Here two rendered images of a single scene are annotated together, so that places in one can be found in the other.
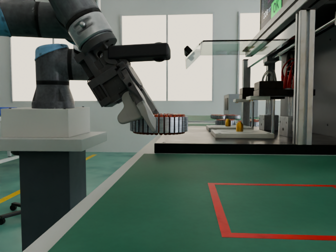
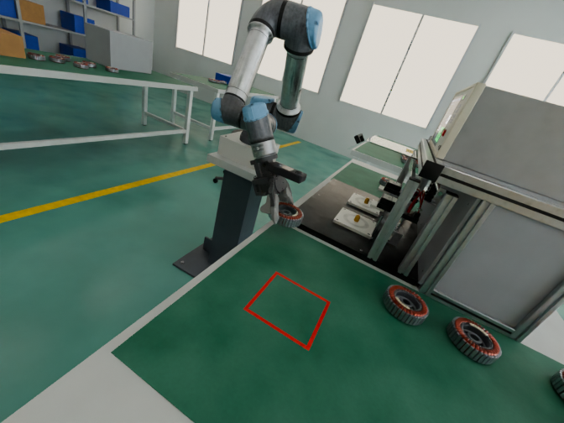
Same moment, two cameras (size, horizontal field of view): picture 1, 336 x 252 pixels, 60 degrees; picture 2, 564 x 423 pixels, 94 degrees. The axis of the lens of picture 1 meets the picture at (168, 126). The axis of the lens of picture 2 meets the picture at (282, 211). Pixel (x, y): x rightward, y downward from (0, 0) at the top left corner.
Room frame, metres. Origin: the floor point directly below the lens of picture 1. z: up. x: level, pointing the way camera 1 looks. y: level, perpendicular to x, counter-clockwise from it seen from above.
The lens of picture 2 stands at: (-0.18, -0.16, 1.21)
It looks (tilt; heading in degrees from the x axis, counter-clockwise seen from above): 27 degrees down; 14
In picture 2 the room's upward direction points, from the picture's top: 17 degrees clockwise
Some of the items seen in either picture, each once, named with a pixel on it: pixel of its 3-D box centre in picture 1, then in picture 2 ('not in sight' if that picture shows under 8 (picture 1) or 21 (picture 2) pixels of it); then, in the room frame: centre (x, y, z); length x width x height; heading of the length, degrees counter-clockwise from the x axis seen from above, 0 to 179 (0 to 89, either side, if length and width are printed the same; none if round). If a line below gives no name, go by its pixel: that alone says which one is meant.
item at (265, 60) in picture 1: (270, 56); not in sight; (1.14, -0.40, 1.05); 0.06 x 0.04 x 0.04; 176
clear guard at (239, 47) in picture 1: (230, 56); (391, 153); (1.06, -0.23, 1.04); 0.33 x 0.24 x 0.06; 86
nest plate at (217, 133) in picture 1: (239, 133); (355, 221); (0.82, -0.20, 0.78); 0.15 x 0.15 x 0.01; 86
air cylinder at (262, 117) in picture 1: (268, 122); not in sight; (1.05, -0.36, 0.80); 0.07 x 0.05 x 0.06; 176
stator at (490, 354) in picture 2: not in sight; (472, 339); (0.46, -0.56, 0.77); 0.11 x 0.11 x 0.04
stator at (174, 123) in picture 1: (159, 123); (285, 214); (0.56, 0.02, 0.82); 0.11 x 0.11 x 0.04
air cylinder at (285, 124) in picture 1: (292, 126); (393, 233); (0.81, -0.35, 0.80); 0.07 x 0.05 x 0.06; 176
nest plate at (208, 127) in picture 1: (227, 127); (365, 204); (1.06, -0.22, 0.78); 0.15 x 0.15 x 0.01; 86
